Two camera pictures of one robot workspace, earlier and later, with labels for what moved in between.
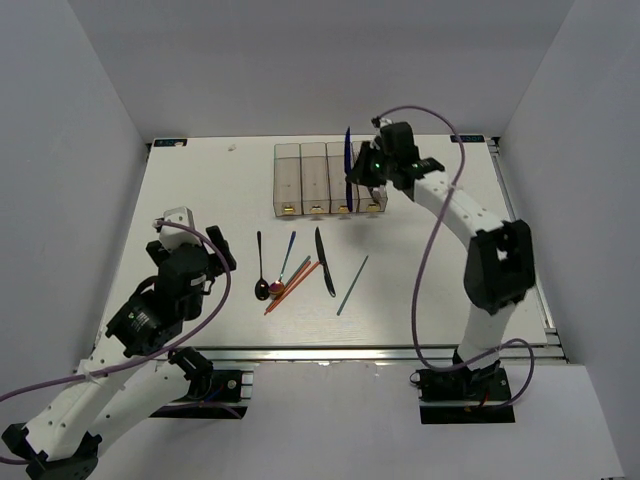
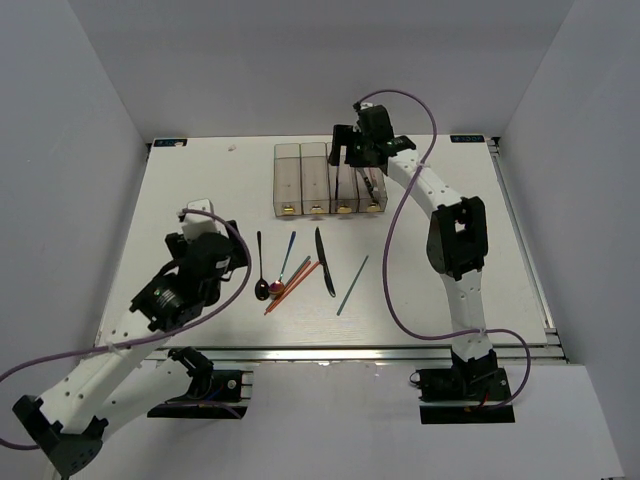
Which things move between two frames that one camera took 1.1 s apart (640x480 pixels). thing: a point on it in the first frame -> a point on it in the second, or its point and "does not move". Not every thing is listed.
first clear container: x=287 y=182 does not move
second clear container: x=314 y=175 does not move
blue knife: x=348 y=168 -> x=337 y=180
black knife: x=323 y=261 does not move
